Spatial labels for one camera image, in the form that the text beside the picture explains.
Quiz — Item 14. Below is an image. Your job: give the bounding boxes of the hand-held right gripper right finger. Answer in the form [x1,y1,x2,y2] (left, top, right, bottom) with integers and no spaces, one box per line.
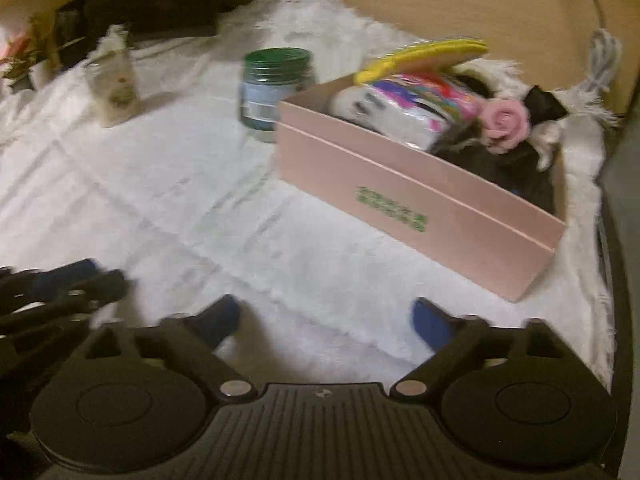
[389,298,567,402]

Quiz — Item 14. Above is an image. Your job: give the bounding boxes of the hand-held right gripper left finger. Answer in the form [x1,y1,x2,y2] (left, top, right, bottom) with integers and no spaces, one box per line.
[84,294,259,403]

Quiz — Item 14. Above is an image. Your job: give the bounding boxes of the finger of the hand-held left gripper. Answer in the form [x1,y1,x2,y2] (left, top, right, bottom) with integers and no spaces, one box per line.
[0,269,127,341]
[0,258,104,306]

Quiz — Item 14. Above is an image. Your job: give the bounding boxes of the pink cardboard box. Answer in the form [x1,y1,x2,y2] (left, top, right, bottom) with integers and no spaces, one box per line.
[273,72,569,304]

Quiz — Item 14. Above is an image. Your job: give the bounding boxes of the black and white plush toy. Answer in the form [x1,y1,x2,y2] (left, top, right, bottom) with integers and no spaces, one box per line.
[430,59,569,215]

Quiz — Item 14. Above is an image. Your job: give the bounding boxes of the pink fabric rose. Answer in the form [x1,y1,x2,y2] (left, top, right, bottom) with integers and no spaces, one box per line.
[477,97,532,155]

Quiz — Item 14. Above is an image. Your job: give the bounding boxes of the white fringed cloth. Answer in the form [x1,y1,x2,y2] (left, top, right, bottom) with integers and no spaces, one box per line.
[0,35,621,391]

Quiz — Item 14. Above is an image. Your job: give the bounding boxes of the small clear bottle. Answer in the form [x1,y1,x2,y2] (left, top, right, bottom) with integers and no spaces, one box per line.
[84,24,142,129]

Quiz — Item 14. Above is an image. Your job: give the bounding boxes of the dark grey object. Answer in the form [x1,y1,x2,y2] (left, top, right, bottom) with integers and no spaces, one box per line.
[596,120,640,411]

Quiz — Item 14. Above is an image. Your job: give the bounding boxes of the colourful printed tissue packet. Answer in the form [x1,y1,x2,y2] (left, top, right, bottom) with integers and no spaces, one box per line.
[327,72,484,153]

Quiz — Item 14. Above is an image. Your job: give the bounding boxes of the small potted plant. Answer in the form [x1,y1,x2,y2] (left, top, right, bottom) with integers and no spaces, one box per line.
[0,14,62,95]

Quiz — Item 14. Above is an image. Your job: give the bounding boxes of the green lid glass jar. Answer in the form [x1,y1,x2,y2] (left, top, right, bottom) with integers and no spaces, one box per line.
[241,48,317,144]

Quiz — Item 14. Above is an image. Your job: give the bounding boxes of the white cable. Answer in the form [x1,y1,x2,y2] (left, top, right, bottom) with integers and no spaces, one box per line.
[545,0,624,107]

